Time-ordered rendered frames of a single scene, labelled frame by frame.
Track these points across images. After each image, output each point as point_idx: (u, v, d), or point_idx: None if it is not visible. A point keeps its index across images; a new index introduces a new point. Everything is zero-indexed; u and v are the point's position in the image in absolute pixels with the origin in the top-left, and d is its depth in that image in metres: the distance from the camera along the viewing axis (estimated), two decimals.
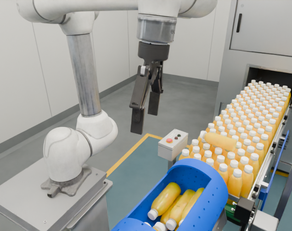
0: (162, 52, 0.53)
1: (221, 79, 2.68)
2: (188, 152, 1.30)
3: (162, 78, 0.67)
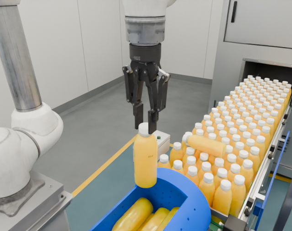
0: (129, 51, 0.54)
1: (215, 74, 2.45)
2: (167, 158, 1.07)
3: (160, 97, 0.56)
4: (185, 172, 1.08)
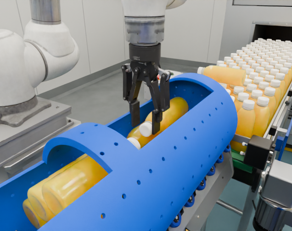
0: (129, 51, 0.54)
1: (222, 42, 2.37)
2: None
3: (162, 97, 0.56)
4: None
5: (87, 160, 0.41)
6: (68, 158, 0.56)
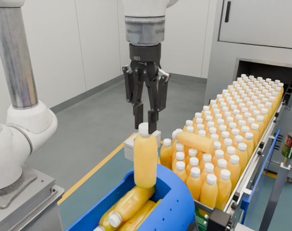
0: (129, 51, 0.54)
1: (209, 74, 2.48)
2: (156, 154, 1.10)
3: (160, 97, 0.56)
4: (173, 167, 1.11)
5: None
6: None
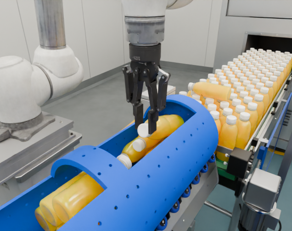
0: (129, 51, 0.54)
1: (217, 51, 2.48)
2: None
3: (159, 97, 0.56)
4: None
5: (87, 178, 0.51)
6: (71, 172, 0.66)
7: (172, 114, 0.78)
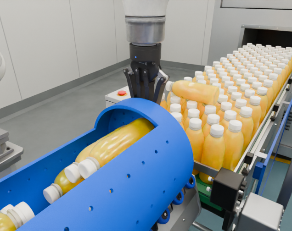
0: (160, 49, 0.56)
1: (211, 46, 2.24)
2: None
3: (136, 88, 0.63)
4: None
5: None
6: None
7: (136, 121, 0.56)
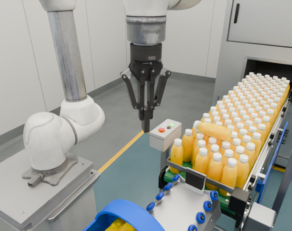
0: (139, 53, 0.52)
1: (218, 72, 2.62)
2: (181, 141, 1.23)
3: (161, 92, 0.60)
4: (196, 153, 1.24)
5: None
6: None
7: (129, 225, 0.68)
